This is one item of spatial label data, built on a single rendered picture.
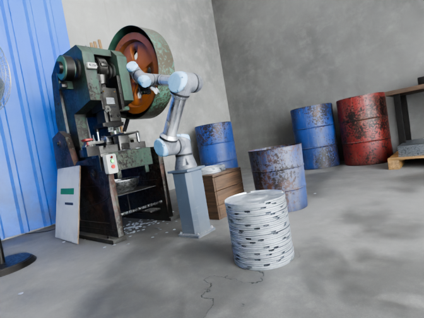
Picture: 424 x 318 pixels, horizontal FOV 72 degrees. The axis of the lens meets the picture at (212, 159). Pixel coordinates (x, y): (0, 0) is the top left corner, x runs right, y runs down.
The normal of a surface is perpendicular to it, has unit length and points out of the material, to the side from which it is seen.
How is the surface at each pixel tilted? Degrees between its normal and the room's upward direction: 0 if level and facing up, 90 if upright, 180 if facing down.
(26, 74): 90
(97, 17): 90
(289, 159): 92
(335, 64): 90
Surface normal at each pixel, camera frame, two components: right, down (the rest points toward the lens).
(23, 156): 0.75, -0.09
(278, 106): -0.64, 0.14
